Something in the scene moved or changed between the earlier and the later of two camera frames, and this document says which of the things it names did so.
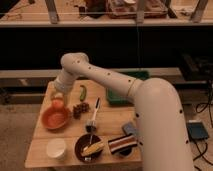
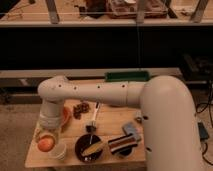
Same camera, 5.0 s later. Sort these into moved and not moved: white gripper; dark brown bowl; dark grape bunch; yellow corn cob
Moved: white gripper
Not moved: dark grape bunch; yellow corn cob; dark brown bowl
